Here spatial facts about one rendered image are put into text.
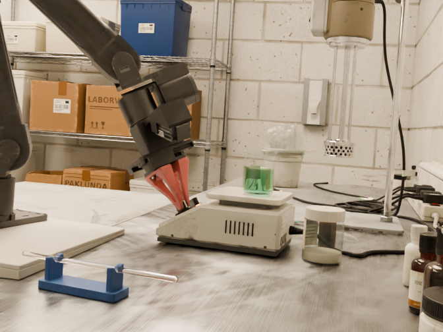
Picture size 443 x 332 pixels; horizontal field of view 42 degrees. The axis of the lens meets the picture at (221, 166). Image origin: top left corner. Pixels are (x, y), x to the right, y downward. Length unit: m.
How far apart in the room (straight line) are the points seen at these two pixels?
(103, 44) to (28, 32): 2.55
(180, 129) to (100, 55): 0.18
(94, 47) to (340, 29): 0.54
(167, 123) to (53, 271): 0.29
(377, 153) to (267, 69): 0.78
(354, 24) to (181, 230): 0.58
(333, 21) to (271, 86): 2.11
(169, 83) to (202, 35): 2.51
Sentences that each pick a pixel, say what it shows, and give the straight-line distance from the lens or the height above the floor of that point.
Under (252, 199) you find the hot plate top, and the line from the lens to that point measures 0.87.
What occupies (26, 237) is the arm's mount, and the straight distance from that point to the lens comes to 0.88.
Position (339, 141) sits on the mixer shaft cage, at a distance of 1.23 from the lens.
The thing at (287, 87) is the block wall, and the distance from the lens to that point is 3.32.
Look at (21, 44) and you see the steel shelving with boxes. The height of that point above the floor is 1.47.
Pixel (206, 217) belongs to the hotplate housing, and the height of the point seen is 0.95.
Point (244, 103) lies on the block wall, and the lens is 3.35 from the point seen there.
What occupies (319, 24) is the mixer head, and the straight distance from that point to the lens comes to 1.25.
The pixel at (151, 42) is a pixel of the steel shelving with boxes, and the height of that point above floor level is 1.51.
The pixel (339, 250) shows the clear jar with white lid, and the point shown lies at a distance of 0.87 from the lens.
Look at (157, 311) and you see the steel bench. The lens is 0.61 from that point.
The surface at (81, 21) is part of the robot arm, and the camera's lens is 0.94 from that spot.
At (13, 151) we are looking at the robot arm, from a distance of 0.92.
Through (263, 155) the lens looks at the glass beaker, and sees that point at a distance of 0.88.
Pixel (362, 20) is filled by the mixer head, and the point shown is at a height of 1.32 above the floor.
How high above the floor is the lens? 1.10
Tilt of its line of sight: 4 degrees down
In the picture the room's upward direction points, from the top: 4 degrees clockwise
